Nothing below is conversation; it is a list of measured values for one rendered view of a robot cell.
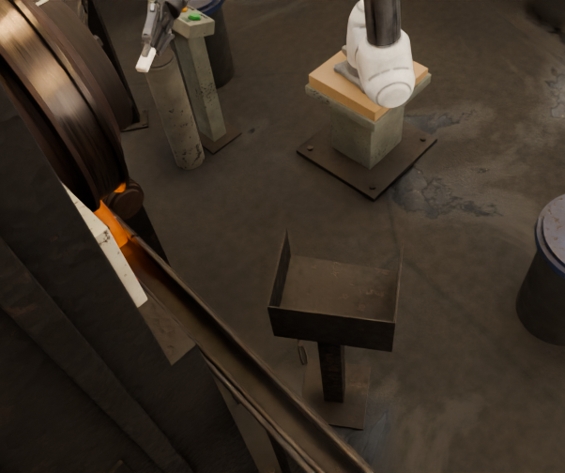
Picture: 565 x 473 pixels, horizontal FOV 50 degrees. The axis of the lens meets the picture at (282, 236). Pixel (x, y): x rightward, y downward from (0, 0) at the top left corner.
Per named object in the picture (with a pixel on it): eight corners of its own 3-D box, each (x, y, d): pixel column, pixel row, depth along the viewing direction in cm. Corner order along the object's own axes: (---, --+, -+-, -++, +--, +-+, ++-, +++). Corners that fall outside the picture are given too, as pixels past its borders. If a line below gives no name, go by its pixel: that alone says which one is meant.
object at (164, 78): (188, 175, 245) (154, 72, 203) (170, 160, 251) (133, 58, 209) (210, 158, 249) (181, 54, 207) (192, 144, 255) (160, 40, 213)
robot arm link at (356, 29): (387, 39, 213) (393, -18, 195) (399, 73, 203) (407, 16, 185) (341, 46, 213) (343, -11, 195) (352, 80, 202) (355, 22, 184)
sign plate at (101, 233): (137, 308, 88) (94, 237, 73) (46, 213, 100) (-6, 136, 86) (150, 297, 89) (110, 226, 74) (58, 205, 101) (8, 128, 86)
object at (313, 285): (381, 434, 179) (395, 323, 120) (294, 420, 183) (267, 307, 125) (388, 370, 190) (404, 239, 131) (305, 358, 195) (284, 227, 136)
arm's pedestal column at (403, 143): (358, 99, 261) (359, 39, 236) (436, 142, 243) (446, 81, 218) (296, 153, 246) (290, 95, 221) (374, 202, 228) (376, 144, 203)
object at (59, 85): (130, 250, 117) (22, 48, 78) (12, 134, 139) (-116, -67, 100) (157, 229, 119) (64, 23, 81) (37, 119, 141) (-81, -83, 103)
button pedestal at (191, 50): (217, 158, 249) (183, 30, 199) (181, 130, 260) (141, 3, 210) (246, 136, 255) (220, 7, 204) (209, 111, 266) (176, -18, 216)
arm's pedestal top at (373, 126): (361, 49, 233) (361, 39, 229) (430, 83, 218) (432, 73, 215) (305, 94, 221) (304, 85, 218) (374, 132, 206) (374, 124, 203)
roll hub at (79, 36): (129, 162, 117) (76, 41, 94) (54, 98, 130) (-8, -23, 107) (152, 146, 119) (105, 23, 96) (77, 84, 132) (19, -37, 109)
